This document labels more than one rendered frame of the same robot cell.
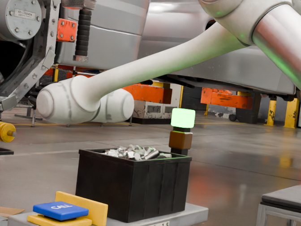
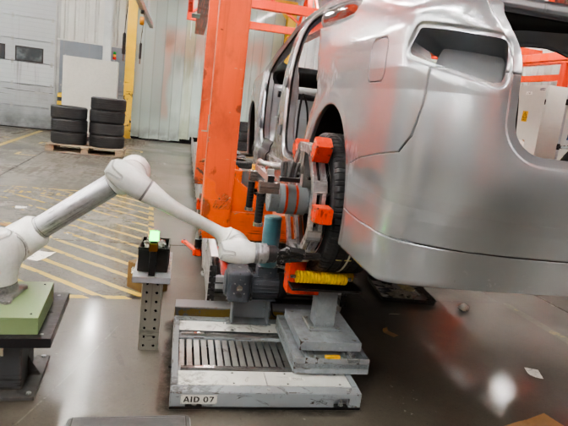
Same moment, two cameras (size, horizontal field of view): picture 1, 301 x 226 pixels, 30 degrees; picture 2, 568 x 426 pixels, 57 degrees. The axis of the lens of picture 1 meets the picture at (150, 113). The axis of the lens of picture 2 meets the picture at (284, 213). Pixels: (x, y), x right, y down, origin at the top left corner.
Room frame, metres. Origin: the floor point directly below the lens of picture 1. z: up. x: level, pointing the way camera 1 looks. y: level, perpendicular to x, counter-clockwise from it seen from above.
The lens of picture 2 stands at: (3.26, -1.35, 1.26)
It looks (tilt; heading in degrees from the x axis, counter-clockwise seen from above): 11 degrees down; 134
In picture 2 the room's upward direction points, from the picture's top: 7 degrees clockwise
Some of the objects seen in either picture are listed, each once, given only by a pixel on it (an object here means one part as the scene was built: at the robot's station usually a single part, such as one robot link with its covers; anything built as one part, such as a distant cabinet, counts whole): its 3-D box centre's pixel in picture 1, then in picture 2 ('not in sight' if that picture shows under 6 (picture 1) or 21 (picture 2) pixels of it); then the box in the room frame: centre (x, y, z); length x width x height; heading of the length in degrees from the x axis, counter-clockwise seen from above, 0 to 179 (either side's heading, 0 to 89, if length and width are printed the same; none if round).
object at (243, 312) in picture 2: not in sight; (261, 294); (1.31, 0.61, 0.26); 0.42 x 0.18 x 0.35; 55
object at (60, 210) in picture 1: (60, 213); not in sight; (0.97, 0.14, 0.47); 0.07 x 0.07 x 0.02; 55
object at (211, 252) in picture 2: not in sight; (207, 226); (-0.03, 1.24, 0.28); 2.47 x 0.09 x 0.22; 145
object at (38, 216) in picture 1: (59, 220); not in sight; (0.97, 0.14, 0.46); 0.08 x 0.08 x 0.01; 55
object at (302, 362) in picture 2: not in sight; (319, 341); (1.71, 0.65, 0.13); 0.50 x 0.36 x 0.10; 145
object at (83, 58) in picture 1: (83, 34); (259, 208); (1.62, 0.22, 0.83); 0.04 x 0.04 x 0.16
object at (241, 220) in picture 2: not in sight; (275, 210); (1.17, 0.77, 0.69); 0.52 x 0.17 x 0.35; 55
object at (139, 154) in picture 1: (134, 177); (154, 253); (1.14, 0.02, 0.51); 0.20 x 0.14 x 0.13; 144
